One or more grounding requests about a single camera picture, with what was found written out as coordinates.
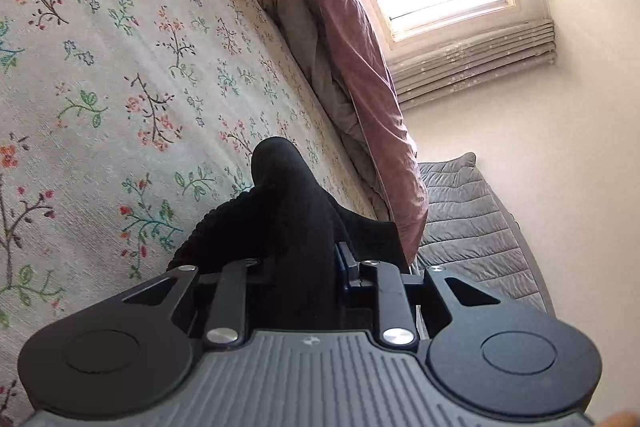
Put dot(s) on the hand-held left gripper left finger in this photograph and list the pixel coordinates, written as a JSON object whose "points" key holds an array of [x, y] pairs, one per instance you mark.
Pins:
{"points": [[235, 277]]}

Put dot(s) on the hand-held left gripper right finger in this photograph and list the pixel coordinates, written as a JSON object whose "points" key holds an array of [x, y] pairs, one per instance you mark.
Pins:
{"points": [[345, 264]]}

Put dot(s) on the black pants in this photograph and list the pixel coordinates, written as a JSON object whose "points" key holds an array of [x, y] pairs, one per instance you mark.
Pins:
{"points": [[290, 217]]}

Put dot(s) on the grey quilted headboard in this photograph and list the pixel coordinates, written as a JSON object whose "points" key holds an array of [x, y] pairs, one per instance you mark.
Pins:
{"points": [[470, 227]]}

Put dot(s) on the pink and grey duvet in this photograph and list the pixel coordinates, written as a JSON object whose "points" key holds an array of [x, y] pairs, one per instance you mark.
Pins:
{"points": [[360, 72]]}

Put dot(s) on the patterned grey curtain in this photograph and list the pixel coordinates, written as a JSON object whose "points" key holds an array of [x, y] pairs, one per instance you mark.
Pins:
{"points": [[475, 62]]}

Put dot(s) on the floral bed sheet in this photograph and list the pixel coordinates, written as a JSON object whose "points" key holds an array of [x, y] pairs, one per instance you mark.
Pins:
{"points": [[100, 57]]}

